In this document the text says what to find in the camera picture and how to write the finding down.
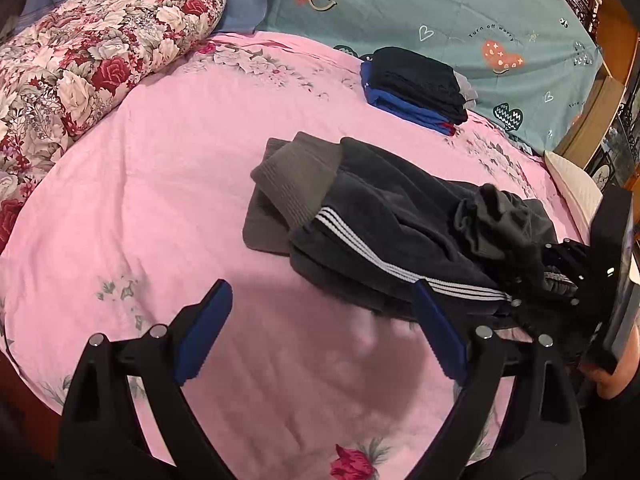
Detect red white floral quilt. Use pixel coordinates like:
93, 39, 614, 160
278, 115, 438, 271
0, 0, 227, 256

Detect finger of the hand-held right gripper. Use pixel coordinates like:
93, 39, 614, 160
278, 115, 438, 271
505, 285, 593, 361
542, 239, 596, 288

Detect teal heart-print blanket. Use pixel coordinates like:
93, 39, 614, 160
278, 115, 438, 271
255, 0, 603, 156

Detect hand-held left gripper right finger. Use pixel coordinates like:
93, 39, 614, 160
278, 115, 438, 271
412, 279, 586, 480

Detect folded grey cloth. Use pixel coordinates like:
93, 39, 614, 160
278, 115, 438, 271
452, 71, 480, 110

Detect dark grey striped pants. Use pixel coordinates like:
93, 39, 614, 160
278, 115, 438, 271
242, 131, 583, 333

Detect wooden cabinet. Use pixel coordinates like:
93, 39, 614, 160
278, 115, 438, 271
555, 0, 640, 196

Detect white textured pillow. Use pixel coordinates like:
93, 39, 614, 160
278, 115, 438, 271
544, 150, 603, 233

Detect pink floral bed sheet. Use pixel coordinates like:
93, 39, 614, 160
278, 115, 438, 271
0, 30, 596, 480

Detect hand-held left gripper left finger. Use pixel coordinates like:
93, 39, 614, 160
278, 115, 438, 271
59, 279, 236, 480

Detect person's right hand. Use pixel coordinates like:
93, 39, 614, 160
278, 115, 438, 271
587, 360, 640, 401

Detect folded blue pants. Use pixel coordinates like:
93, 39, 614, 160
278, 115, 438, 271
360, 61, 456, 136

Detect folded black pants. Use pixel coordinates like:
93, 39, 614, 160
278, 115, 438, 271
371, 46, 469, 125

